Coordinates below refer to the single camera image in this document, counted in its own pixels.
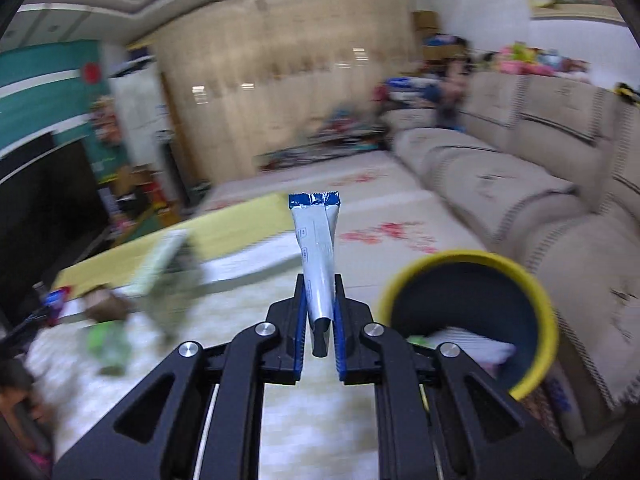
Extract white packet with pink spot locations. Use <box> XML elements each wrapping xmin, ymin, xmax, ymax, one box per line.
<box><xmin>407</xmin><ymin>327</ymin><xmax>518</xmax><ymax>376</ymax></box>

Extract hanging flower decoration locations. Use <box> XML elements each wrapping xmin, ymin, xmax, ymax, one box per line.
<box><xmin>90</xmin><ymin>95</ymin><xmax>123</xmax><ymax>146</ymax></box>

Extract beige sofa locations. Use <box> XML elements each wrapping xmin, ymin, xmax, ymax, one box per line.
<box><xmin>390</xmin><ymin>67</ymin><xmax>640</xmax><ymax>461</ymax></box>

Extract blue silver wrapper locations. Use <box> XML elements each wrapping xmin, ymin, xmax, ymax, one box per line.
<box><xmin>287</xmin><ymin>191</ymin><xmax>342</xmax><ymax>358</ymax></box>

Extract cluttered glass low table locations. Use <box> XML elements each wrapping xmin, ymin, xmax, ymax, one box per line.
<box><xmin>257</xmin><ymin>105</ymin><xmax>393</xmax><ymax>171</ymax></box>

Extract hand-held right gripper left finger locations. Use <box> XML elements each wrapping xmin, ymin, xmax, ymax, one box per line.
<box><xmin>52</xmin><ymin>274</ymin><xmax>307</xmax><ymax>480</ymax></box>

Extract stacked cardboard boxes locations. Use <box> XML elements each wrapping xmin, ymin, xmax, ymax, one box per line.
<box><xmin>412</xmin><ymin>10</ymin><xmax>442</xmax><ymax>47</ymax></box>

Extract yellow rimmed trash bin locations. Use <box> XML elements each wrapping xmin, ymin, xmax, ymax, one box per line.
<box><xmin>376</xmin><ymin>250</ymin><xmax>558</xmax><ymax>402</ymax></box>

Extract beige floral mat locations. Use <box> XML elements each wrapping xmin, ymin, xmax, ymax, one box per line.
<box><xmin>200</xmin><ymin>152</ymin><xmax>491</xmax><ymax>306</ymax></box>

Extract black flat television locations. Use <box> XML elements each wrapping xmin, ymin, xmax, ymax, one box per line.
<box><xmin>0</xmin><ymin>132</ymin><xmax>111</xmax><ymax>311</ymax></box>

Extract row of plush toys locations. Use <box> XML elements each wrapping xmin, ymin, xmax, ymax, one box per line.
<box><xmin>492</xmin><ymin>40</ymin><xmax>591</xmax><ymax>78</ymax></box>

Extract blue starry bag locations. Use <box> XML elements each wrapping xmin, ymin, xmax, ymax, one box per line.
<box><xmin>387</xmin><ymin>75</ymin><xmax>443</xmax><ymax>106</ymax></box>

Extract beige embroidered curtain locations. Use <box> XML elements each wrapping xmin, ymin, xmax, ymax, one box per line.
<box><xmin>150</xmin><ymin>15</ymin><xmax>266</xmax><ymax>186</ymax></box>
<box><xmin>260</xmin><ymin>0</ymin><xmax>426</xmax><ymax>161</ymax></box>

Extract pale green small box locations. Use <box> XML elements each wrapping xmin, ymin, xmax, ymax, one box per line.
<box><xmin>135</xmin><ymin>230</ymin><xmax>193</xmax><ymax>298</ymax></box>

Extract person's left forearm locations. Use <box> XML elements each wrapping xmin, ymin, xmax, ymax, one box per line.
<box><xmin>0</xmin><ymin>360</ymin><xmax>56</xmax><ymax>466</ymax></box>

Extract blue red tissue box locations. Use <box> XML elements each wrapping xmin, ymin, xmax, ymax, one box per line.
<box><xmin>42</xmin><ymin>286</ymin><xmax>71</xmax><ymax>311</ymax></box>

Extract white standing air conditioner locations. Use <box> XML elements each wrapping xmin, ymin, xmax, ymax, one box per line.
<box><xmin>110</xmin><ymin>62</ymin><xmax>173</xmax><ymax>171</ymax></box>

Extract green white plastic bottle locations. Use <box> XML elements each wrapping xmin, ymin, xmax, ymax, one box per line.
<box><xmin>85</xmin><ymin>322</ymin><xmax>133</xmax><ymax>376</ymax></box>

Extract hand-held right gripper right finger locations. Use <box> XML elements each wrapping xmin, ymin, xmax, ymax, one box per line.
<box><xmin>332</xmin><ymin>274</ymin><xmax>573</xmax><ymax>480</ymax></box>

